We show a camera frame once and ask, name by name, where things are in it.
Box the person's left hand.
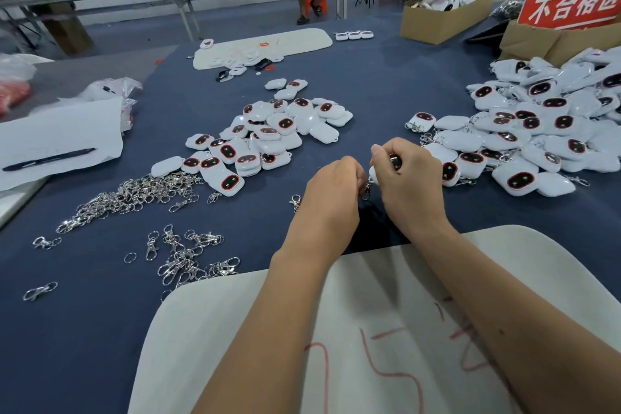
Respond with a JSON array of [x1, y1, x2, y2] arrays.
[[276, 155, 370, 267]]

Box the open cardboard box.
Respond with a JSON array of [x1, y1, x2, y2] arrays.
[[400, 0, 506, 45]]

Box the long white foam board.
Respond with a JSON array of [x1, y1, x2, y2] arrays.
[[192, 28, 334, 71]]

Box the person's left forearm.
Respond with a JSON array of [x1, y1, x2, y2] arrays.
[[192, 252, 341, 414]]

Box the white plastic bag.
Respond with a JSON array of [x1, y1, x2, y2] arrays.
[[0, 52, 54, 82]]

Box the white paper sheet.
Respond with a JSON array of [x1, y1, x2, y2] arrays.
[[0, 98, 125, 191]]

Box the person's right hand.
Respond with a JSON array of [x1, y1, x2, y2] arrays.
[[369, 137, 457, 240]]

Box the orange bag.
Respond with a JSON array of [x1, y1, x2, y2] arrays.
[[0, 79, 33, 117]]

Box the black pen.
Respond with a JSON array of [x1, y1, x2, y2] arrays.
[[2, 147, 97, 172]]

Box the flat brown cardboard box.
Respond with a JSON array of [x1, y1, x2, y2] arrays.
[[499, 21, 621, 65]]

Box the person's right forearm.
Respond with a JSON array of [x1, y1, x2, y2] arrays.
[[419, 217, 621, 414]]

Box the white foam board red marks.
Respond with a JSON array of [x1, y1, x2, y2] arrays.
[[128, 225, 621, 414]]

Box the white tag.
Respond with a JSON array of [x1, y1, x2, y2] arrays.
[[367, 155, 403, 185]]

